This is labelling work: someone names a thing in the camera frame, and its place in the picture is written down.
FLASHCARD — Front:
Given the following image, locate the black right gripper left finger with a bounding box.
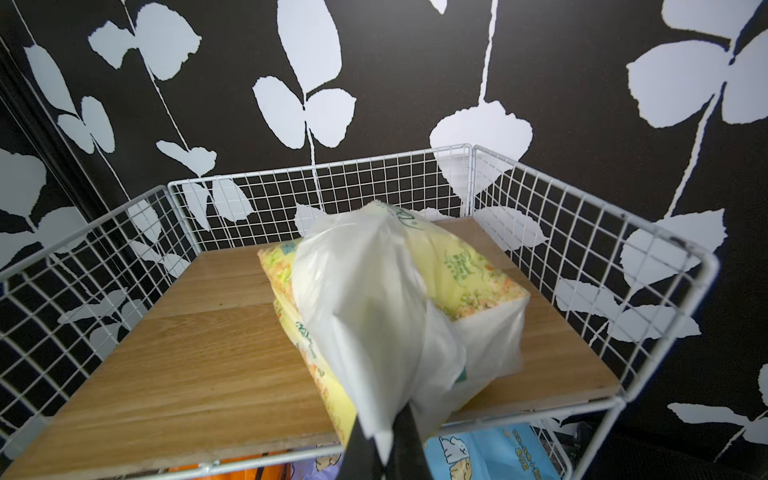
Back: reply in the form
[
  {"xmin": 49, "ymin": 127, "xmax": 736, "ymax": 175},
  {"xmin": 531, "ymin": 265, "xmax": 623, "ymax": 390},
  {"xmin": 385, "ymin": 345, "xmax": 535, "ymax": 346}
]
[{"xmin": 336, "ymin": 419, "xmax": 384, "ymax": 480}]

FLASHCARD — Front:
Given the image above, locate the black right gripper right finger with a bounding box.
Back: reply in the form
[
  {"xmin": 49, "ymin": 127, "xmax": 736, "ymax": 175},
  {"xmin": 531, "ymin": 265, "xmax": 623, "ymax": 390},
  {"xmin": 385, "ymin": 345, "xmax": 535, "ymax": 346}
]
[{"xmin": 386, "ymin": 404, "xmax": 432, "ymax": 480}]

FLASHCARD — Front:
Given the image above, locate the blue cartoon tissue pack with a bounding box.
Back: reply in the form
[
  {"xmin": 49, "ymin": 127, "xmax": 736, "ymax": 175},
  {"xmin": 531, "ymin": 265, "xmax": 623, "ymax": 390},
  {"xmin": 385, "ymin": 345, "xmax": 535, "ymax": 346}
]
[{"xmin": 424, "ymin": 423, "xmax": 561, "ymax": 479}]

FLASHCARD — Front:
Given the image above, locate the yellow green tissue pack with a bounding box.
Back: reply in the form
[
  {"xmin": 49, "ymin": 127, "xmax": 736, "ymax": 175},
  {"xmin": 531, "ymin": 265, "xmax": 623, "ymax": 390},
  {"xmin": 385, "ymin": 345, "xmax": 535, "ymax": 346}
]
[{"xmin": 259, "ymin": 201, "xmax": 530, "ymax": 465}]

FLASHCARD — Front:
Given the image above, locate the orange tissue pack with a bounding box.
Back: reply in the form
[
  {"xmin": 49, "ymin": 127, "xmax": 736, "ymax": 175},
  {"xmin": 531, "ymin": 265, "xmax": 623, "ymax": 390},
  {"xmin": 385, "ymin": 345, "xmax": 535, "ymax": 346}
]
[{"xmin": 168, "ymin": 454, "xmax": 292, "ymax": 480}]

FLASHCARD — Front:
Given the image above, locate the purple cartoon tissue pack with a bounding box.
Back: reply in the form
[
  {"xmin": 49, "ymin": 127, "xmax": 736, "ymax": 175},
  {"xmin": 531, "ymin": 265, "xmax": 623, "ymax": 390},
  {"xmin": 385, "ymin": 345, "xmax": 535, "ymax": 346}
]
[{"xmin": 289, "ymin": 453, "xmax": 343, "ymax": 480}]

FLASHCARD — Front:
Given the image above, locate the white wire wooden shelf rack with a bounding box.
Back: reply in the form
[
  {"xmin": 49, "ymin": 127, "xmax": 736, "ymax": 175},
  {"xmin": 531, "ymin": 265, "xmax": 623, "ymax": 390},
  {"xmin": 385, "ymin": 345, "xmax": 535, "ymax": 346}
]
[{"xmin": 1, "ymin": 145, "xmax": 726, "ymax": 479}]

